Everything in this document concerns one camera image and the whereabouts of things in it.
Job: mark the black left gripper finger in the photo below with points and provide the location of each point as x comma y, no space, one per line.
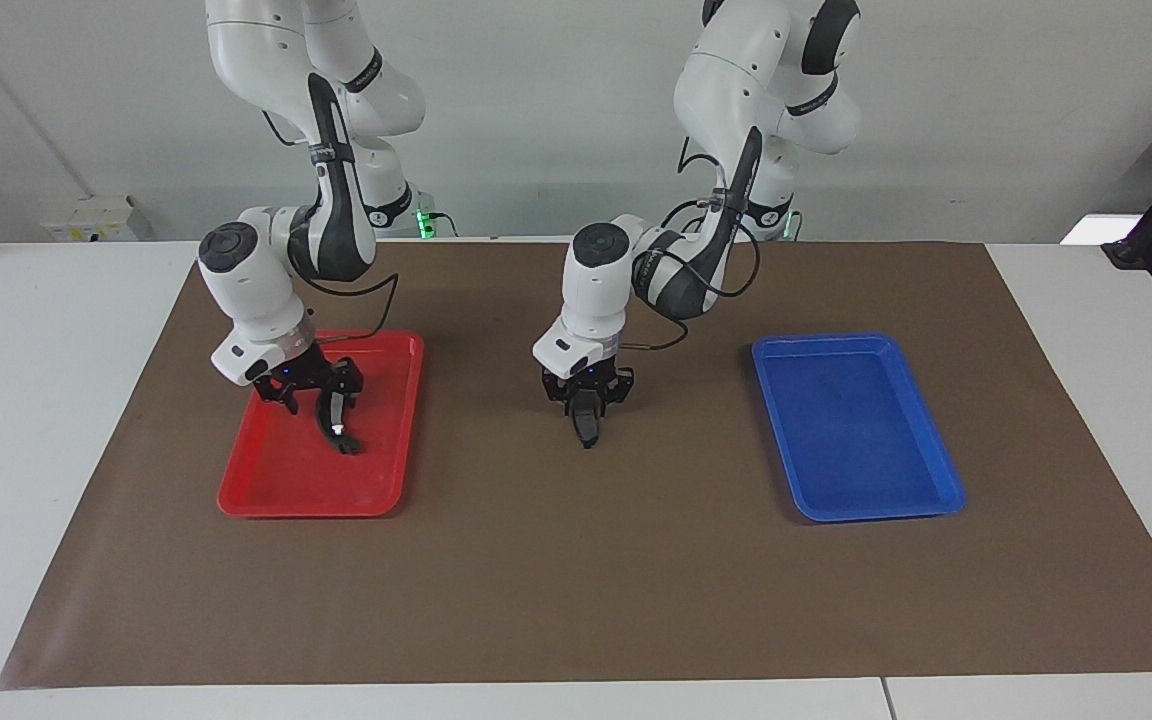
557,400
620,390

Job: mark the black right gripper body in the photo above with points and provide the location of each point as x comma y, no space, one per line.
301,372

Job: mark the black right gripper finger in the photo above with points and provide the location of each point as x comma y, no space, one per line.
284,397
348,382

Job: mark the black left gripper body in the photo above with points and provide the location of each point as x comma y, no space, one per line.
584,382

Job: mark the curved brake shoe metal rim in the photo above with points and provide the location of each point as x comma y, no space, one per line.
334,425

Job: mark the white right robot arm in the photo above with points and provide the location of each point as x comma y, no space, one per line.
266,60

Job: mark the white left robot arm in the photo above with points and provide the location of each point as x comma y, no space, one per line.
726,90

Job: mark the red plastic tray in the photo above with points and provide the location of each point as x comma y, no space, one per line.
286,470

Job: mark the brown table mat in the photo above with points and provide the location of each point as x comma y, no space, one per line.
576,580

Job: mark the blue plastic tray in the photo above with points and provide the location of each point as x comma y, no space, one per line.
856,430

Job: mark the white wall socket box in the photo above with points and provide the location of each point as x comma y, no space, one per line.
91,220

